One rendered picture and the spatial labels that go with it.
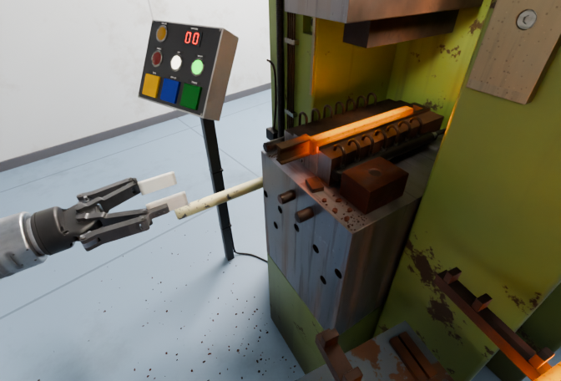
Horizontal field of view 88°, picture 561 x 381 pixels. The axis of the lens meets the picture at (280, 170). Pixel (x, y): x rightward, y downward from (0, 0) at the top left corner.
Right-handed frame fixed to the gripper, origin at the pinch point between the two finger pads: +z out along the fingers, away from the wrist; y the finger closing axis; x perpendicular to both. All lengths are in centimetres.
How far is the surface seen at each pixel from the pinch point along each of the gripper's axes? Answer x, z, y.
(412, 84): 3, 83, -9
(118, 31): -10, 22, -257
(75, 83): -45, -23, -249
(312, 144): 0.9, 33.5, 2.2
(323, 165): -3.8, 35.0, 5.0
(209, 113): -3.5, 22.7, -37.9
